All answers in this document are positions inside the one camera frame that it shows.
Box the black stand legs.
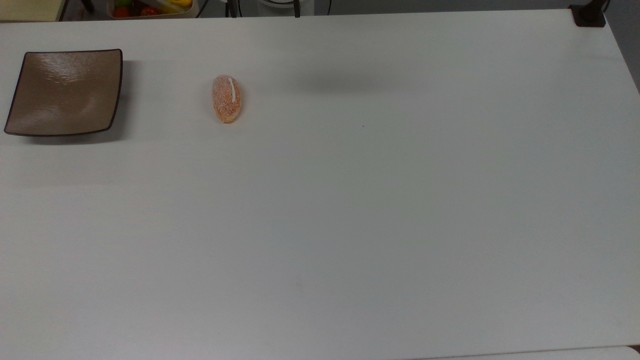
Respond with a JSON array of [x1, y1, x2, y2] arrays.
[[224, 0, 302, 19]]

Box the basket of toy fruit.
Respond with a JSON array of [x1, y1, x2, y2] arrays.
[[107, 0, 199, 20]]

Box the sugar-coated oval bread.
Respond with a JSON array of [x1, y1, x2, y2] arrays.
[[212, 75, 243, 124]]

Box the black clamp pole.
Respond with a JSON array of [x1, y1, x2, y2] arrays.
[[569, 0, 609, 28]]

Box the pale yellow box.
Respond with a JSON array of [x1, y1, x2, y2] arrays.
[[0, 0, 69, 22]]

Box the brown square ceramic plate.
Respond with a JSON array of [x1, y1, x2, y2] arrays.
[[4, 48, 124, 137]]

